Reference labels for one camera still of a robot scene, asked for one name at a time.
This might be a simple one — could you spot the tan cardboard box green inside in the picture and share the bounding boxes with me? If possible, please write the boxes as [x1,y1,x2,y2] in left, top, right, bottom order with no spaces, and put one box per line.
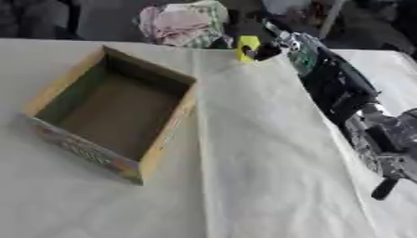
[20,45,199,187]

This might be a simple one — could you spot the white pole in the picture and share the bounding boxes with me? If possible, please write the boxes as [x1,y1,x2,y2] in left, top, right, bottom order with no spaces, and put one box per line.
[317,0,351,39]

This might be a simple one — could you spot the yellow block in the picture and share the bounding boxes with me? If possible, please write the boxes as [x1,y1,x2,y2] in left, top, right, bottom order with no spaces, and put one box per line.
[233,34,262,63]

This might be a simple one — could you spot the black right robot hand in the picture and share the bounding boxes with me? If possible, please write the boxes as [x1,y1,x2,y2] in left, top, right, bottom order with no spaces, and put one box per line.
[250,41,286,62]

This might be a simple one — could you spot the pink green checked cloth bundle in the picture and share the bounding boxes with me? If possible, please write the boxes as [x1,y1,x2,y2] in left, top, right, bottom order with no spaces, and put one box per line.
[133,0,235,49]

